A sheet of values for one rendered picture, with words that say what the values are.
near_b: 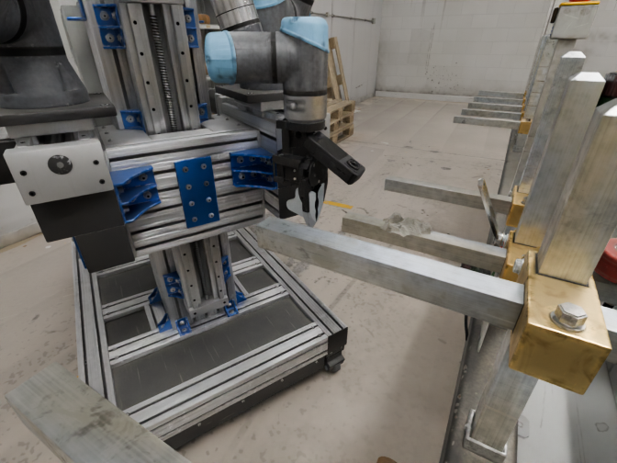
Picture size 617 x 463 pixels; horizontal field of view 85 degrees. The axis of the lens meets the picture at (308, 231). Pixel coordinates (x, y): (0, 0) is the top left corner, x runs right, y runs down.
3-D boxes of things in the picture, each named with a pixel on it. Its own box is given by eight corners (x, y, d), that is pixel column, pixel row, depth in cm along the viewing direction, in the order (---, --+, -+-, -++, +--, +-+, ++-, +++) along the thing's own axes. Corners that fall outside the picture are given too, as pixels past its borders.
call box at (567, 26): (548, 42, 78) (561, 2, 74) (547, 42, 83) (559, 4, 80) (586, 42, 75) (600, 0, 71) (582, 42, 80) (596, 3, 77)
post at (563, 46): (501, 214, 100) (555, 39, 78) (502, 208, 104) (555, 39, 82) (519, 217, 98) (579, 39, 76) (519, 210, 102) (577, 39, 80)
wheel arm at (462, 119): (452, 124, 161) (454, 115, 159) (453, 123, 163) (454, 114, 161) (561, 136, 142) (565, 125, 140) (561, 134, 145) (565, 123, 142)
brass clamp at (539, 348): (499, 366, 27) (518, 319, 25) (508, 276, 37) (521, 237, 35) (593, 400, 25) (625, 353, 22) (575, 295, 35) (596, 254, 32)
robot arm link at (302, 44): (275, 18, 56) (327, 18, 56) (278, 90, 61) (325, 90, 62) (274, 16, 49) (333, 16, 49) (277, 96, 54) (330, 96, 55)
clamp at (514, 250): (497, 291, 51) (506, 264, 48) (502, 249, 61) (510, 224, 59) (540, 304, 48) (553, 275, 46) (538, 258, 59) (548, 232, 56)
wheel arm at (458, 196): (383, 193, 84) (385, 177, 82) (387, 188, 87) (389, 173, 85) (600, 237, 65) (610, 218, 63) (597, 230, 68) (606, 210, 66)
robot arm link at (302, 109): (334, 93, 59) (311, 98, 53) (333, 119, 61) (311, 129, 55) (297, 89, 62) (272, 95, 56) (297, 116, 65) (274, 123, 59)
